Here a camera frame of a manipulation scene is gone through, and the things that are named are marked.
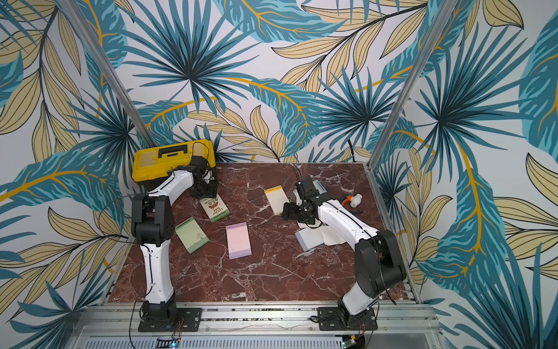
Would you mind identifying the purple flower lucky day pad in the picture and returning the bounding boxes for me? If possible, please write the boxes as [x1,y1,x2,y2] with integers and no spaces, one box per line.
[226,222,252,260]

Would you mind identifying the torn white page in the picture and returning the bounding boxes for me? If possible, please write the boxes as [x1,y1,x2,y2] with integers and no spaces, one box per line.
[319,225,347,246]

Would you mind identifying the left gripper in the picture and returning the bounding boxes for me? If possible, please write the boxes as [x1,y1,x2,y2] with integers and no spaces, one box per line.
[189,179,218,199]

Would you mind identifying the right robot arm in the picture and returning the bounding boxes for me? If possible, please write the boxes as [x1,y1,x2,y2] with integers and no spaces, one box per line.
[282,177,407,331]

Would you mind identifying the red apple memo pad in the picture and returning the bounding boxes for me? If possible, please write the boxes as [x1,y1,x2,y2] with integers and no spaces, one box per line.
[312,180,327,194]

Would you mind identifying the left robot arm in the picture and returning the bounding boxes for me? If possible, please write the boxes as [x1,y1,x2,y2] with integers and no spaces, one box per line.
[132,156,218,332]

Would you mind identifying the aluminium front rail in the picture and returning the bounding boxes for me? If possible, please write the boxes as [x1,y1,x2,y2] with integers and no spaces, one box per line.
[67,301,449,348]

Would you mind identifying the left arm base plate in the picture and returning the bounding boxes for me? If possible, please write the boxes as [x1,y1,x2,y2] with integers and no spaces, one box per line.
[138,308,202,333]

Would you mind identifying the green house lucky day pad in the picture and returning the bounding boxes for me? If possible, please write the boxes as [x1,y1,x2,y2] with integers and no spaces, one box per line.
[175,217,209,254]

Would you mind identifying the yellow black toolbox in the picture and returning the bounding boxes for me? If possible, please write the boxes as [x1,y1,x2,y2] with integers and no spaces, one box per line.
[132,140,216,183]

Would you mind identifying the blue orange pliers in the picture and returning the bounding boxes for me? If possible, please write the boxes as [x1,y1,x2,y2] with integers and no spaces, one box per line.
[341,195,360,209]

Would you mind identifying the green red lucky memo pad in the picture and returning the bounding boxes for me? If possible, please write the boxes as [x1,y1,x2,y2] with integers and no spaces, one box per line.
[200,194,230,222]

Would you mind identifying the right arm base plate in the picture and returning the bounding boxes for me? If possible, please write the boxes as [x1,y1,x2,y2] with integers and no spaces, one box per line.
[312,306,378,331]

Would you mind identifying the blue lined memo pad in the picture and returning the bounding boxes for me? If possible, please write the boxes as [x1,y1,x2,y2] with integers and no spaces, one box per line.
[294,228,324,252]

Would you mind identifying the yellow top memo pad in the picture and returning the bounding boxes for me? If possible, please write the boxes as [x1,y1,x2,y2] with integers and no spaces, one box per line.
[264,186,289,215]

